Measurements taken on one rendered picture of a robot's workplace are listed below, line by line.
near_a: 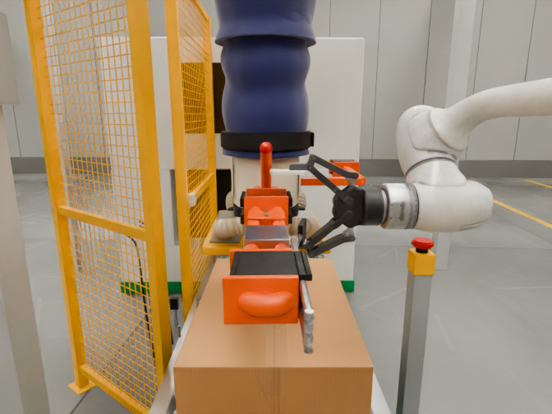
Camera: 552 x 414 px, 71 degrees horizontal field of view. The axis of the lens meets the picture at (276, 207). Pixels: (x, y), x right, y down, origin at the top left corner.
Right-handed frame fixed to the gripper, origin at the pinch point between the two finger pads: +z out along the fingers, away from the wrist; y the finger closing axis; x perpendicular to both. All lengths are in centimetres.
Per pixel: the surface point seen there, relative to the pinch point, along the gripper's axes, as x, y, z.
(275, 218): -12.6, -1.2, 0.5
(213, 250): 9.0, 12.1, 13.6
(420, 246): 42, 23, -48
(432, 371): 118, 126, -94
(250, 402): -5.4, 39.4, 5.4
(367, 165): 840, 102, -247
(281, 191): 4.3, -2.1, -1.2
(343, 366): -5.8, 31.3, -13.3
